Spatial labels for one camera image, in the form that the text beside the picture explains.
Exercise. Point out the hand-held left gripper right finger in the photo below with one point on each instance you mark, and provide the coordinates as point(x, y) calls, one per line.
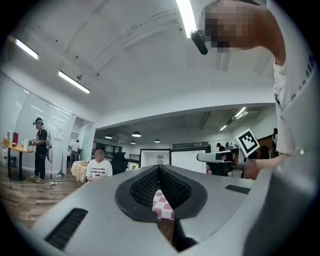
point(220, 207)

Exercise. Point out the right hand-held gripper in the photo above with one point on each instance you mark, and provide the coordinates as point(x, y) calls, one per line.
point(247, 143)

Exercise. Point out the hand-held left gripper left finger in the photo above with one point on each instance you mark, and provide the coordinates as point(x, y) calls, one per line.
point(95, 212)

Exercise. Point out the person's right forearm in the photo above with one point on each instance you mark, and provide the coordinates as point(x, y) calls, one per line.
point(267, 163)

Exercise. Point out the long ceiling light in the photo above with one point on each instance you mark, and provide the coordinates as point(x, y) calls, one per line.
point(223, 127)
point(27, 49)
point(187, 17)
point(74, 82)
point(240, 112)

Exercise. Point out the beige cloth covered table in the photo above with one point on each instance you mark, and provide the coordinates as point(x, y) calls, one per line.
point(79, 171)

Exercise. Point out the white power strip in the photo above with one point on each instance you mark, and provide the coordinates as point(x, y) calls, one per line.
point(53, 183)

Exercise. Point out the green broom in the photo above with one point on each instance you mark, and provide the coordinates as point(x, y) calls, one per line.
point(60, 172)

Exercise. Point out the black office chair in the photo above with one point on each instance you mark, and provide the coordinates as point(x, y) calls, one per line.
point(119, 162)

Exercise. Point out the pink white checkered tablecloth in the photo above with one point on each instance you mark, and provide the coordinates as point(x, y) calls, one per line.
point(162, 202)

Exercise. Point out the white kettle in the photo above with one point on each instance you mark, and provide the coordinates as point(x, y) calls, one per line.
point(25, 145)

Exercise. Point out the round wooden table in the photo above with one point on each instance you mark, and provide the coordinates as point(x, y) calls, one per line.
point(17, 148)

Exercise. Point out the person's white t-shirt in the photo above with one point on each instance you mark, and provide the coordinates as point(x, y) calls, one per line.
point(295, 100)

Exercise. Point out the red box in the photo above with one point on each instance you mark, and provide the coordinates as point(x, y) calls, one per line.
point(15, 138)

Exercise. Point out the person's head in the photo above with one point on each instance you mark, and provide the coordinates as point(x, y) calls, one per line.
point(250, 25)

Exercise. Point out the black head-worn camera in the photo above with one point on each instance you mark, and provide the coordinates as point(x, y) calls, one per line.
point(200, 41)

